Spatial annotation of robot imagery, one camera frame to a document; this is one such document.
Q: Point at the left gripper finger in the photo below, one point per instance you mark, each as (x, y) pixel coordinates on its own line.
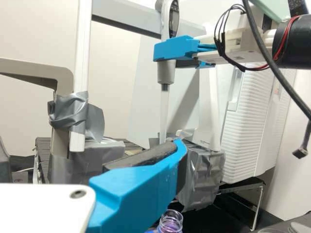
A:
(136, 189)

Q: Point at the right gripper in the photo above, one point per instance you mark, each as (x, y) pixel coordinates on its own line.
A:
(245, 46)

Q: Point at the pipette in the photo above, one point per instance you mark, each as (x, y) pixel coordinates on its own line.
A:
(170, 17)

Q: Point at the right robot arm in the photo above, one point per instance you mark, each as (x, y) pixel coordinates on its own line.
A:
(295, 41)

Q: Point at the blue bottle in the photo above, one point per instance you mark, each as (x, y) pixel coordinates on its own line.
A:
(173, 224)

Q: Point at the grey taped block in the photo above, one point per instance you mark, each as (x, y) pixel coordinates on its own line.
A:
(201, 174)
(97, 155)

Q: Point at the white pipette stand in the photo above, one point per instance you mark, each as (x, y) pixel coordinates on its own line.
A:
(83, 48)

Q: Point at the white incubator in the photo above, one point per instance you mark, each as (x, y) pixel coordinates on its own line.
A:
(285, 121)

